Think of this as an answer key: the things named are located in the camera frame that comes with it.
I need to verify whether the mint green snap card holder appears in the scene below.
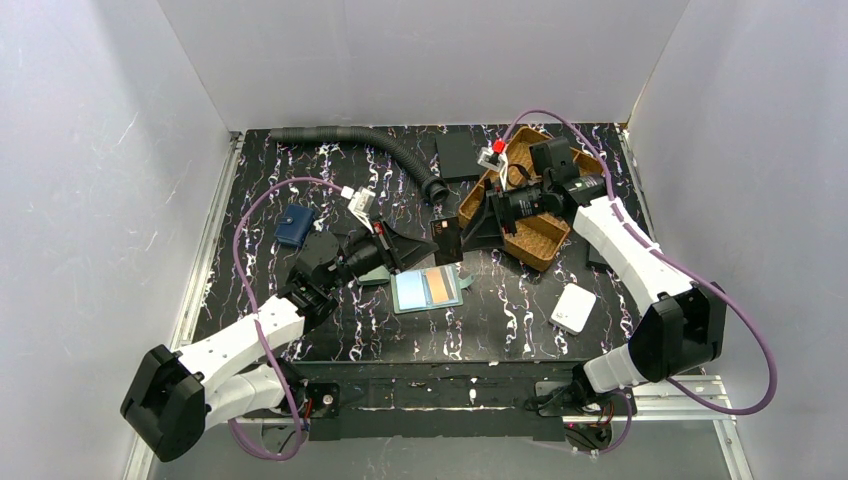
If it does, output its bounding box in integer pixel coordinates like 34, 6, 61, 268
391, 264, 475, 314

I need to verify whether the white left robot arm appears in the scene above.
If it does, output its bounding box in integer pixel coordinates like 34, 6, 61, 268
120, 220, 438, 462

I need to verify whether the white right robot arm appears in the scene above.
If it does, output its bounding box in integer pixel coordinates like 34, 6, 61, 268
462, 138, 726, 401

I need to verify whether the orange card in holder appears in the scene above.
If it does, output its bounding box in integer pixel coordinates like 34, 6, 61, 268
423, 265, 458, 304

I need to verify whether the blue leather card holder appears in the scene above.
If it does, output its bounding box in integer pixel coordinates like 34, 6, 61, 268
274, 205, 315, 248

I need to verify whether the woven wicker divided tray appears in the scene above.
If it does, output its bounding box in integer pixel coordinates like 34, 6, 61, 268
459, 127, 606, 272

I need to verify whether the flat black square pad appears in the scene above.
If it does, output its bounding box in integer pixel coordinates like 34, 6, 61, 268
435, 131, 483, 183

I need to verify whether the flat black pad right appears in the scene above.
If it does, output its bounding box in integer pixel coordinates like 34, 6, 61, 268
585, 244, 612, 271

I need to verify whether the white rectangular box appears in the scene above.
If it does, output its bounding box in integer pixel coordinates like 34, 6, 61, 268
549, 283, 597, 335

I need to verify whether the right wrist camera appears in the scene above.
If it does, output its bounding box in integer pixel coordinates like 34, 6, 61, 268
477, 139, 509, 189

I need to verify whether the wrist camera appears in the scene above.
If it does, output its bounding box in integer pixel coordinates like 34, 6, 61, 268
341, 186, 375, 233
477, 139, 509, 189

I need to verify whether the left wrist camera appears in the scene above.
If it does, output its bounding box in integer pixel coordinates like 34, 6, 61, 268
341, 186, 375, 233

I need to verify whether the black corrugated hose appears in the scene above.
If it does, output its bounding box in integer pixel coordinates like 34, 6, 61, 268
268, 125, 453, 205

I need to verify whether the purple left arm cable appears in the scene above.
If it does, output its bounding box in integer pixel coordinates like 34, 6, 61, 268
227, 177, 359, 463

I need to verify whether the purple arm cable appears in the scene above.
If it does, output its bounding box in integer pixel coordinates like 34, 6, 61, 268
227, 177, 359, 463
500, 109, 778, 456

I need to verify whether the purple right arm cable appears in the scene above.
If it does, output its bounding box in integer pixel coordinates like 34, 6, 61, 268
500, 109, 778, 456

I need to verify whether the aluminium frame rail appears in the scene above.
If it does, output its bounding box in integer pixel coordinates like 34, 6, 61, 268
122, 129, 757, 480

